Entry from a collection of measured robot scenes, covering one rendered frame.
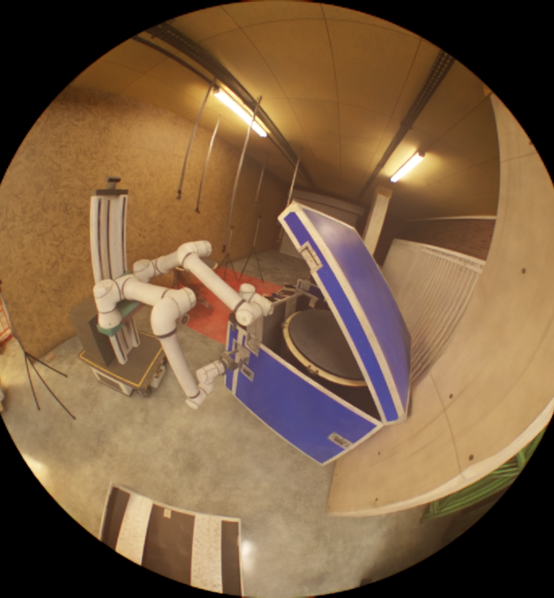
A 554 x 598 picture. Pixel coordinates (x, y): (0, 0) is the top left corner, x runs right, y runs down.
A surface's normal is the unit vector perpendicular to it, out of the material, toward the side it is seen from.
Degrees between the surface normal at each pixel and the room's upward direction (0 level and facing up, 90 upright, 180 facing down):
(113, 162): 90
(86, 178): 90
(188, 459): 0
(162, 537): 1
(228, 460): 0
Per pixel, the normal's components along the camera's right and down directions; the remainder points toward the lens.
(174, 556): 0.21, -0.89
